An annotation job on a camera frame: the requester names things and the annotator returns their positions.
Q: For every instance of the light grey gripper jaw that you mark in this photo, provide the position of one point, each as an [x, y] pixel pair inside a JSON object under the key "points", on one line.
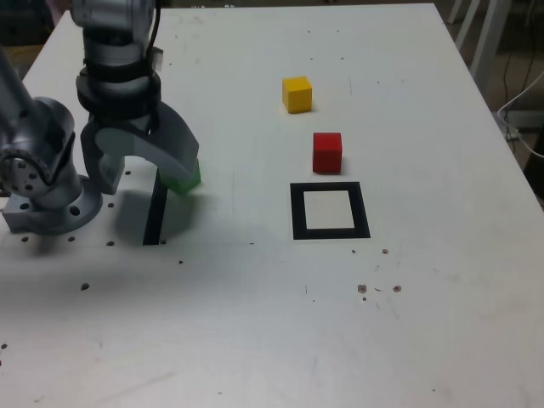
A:
{"points": [[174, 144]]}

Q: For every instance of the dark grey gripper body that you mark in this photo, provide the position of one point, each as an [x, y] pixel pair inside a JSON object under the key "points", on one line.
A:
{"points": [[121, 122]]}

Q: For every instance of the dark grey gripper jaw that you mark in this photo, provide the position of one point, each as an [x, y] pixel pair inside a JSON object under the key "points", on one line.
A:
{"points": [[95, 170]]}

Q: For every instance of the green cube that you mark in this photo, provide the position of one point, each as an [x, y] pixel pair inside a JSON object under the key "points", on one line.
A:
{"points": [[190, 182]]}

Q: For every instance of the yellow cube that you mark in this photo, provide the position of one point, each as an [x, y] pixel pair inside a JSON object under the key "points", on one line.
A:
{"points": [[297, 95]]}

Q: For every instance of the red cube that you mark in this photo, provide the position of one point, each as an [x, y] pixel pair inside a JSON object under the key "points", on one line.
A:
{"points": [[327, 155]]}

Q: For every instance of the black tape square outline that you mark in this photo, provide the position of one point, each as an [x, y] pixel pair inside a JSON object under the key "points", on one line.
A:
{"points": [[297, 212]]}

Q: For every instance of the black tape strip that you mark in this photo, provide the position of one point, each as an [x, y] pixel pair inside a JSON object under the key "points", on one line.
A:
{"points": [[153, 221]]}

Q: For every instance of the white metal frame legs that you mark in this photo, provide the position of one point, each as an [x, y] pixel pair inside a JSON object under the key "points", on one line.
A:
{"points": [[486, 42]]}

